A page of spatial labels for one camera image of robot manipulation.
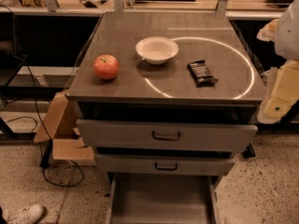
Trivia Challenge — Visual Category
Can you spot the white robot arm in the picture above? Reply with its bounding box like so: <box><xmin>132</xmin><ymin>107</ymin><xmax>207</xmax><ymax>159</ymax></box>
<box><xmin>263</xmin><ymin>0</ymin><xmax>299</xmax><ymax>119</ymax></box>

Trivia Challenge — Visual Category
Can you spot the black cabinet caster wheel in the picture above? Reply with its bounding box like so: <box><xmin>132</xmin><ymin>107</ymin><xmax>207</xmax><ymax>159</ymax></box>
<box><xmin>242</xmin><ymin>144</ymin><xmax>256</xmax><ymax>159</ymax></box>

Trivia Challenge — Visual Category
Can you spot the open bottom drawer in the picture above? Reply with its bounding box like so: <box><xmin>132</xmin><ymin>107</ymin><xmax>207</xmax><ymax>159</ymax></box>
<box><xmin>105</xmin><ymin>174</ymin><xmax>221</xmax><ymax>224</ymax></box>

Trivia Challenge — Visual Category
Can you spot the middle grey drawer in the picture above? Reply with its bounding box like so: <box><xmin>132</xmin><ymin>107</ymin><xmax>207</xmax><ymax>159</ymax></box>
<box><xmin>94</xmin><ymin>154</ymin><xmax>235</xmax><ymax>175</ymax></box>

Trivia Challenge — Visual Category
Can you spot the white sneaker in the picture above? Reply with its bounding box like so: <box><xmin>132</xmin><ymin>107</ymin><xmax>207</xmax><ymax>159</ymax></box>
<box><xmin>7</xmin><ymin>203</ymin><xmax>45</xmax><ymax>224</ymax></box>

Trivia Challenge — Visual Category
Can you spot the low metal shelf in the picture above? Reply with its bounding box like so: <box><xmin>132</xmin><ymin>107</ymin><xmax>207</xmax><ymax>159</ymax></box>
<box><xmin>0</xmin><ymin>66</ymin><xmax>78</xmax><ymax>99</ymax></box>

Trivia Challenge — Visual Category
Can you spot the red apple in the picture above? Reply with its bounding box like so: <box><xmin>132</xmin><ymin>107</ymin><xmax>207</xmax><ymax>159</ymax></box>
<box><xmin>93</xmin><ymin>54</ymin><xmax>119</xmax><ymax>80</ymax></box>

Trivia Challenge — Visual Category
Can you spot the black floor cable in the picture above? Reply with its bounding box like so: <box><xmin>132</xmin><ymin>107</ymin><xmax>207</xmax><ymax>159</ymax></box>
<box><xmin>0</xmin><ymin>3</ymin><xmax>85</xmax><ymax>188</ymax></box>

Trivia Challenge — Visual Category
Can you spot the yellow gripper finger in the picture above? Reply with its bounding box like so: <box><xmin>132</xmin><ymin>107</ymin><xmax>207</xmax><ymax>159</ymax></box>
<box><xmin>263</xmin><ymin>61</ymin><xmax>299</xmax><ymax>119</ymax></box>

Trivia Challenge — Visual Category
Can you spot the brown cardboard box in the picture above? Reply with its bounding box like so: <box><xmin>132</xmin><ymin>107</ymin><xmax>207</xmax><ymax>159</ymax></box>
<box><xmin>34</xmin><ymin>91</ymin><xmax>95</xmax><ymax>165</ymax></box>

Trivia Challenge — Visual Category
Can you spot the grey drawer cabinet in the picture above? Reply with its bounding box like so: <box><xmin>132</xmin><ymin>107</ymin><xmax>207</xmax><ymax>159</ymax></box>
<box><xmin>65</xmin><ymin>10</ymin><xmax>267</xmax><ymax>224</ymax></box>

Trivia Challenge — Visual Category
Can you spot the white bowl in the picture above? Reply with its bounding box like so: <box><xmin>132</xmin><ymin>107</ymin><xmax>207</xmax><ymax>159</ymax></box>
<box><xmin>135</xmin><ymin>36</ymin><xmax>178</xmax><ymax>64</ymax></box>

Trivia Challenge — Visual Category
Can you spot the top grey drawer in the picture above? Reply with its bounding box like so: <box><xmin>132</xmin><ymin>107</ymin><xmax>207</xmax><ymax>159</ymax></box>
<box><xmin>77</xmin><ymin>119</ymin><xmax>257</xmax><ymax>152</ymax></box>

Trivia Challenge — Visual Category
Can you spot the black rxbar chocolate wrapper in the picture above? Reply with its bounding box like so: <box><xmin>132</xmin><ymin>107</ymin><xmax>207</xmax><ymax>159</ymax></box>
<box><xmin>187</xmin><ymin>60</ymin><xmax>218</xmax><ymax>87</ymax></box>

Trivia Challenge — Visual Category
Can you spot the grey drawer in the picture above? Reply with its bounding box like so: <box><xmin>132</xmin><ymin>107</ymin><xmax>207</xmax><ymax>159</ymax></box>
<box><xmin>77</xmin><ymin>119</ymin><xmax>257</xmax><ymax>152</ymax></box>
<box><xmin>94</xmin><ymin>154</ymin><xmax>235</xmax><ymax>175</ymax></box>

